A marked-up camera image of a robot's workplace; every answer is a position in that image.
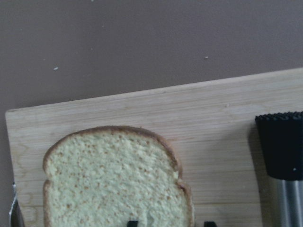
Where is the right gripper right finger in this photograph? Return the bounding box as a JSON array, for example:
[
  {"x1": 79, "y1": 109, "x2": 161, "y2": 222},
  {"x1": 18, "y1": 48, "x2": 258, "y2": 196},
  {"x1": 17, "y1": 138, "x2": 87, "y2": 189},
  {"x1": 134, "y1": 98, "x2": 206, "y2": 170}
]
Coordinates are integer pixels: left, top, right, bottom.
[{"x1": 204, "y1": 221, "x2": 216, "y2": 227}]

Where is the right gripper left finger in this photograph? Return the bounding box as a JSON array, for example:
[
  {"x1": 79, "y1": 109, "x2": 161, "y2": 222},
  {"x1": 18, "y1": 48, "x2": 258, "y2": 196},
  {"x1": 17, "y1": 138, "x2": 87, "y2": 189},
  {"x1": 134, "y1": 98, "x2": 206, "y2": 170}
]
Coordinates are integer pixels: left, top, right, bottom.
[{"x1": 127, "y1": 220, "x2": 138, "y2": 227}]

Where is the bread slice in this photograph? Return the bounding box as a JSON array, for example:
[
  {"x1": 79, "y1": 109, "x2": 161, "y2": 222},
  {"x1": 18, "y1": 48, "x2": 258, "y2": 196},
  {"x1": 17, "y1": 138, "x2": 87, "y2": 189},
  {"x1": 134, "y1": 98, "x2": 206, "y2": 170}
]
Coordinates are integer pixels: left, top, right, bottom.
[{"x1": 43, "y1": 126, "x2": 195, "y2": 227}]

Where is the bamboo cutting board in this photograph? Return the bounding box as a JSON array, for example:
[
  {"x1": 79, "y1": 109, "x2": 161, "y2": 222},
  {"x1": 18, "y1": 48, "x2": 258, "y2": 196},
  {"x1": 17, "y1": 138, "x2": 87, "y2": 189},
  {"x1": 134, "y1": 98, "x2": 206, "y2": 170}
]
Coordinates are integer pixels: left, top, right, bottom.
[{"x1": 6, "y1": 68, "x2": 303, "y2": 227}]

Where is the steel muddler black head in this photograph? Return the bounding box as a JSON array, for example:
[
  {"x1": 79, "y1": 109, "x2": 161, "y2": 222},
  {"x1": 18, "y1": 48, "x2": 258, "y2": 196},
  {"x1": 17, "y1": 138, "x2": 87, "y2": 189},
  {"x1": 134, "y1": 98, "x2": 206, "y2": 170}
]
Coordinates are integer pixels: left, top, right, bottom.
[{"x1": 255, "y1": 111, "x2": 303, "y2": 227}]

